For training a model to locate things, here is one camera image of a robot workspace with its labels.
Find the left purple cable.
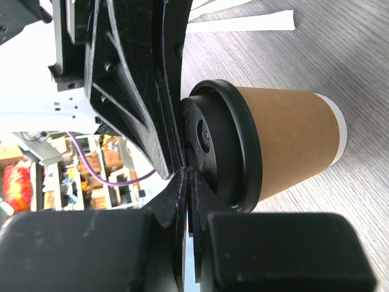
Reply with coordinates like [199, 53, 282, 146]
[66, 130, 157, 186]

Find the black plastic cup lid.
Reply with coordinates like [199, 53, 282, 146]
[181, 79, 263, 213]

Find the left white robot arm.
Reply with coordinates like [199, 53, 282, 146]
[1, 1, 191, 179]

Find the white paper straw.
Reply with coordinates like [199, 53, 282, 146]
[186, 10, 295, 33]
[188, 0, 250, 21]

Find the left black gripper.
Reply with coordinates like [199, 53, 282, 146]
[49, 0, 190, 179]

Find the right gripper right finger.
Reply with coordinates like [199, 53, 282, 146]
[189, 171, 377, 291]

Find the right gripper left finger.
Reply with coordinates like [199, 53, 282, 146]
[1, 169, 187, 291]

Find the brown paper coffee cup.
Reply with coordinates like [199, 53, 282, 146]
[237, 87, 348, 206]

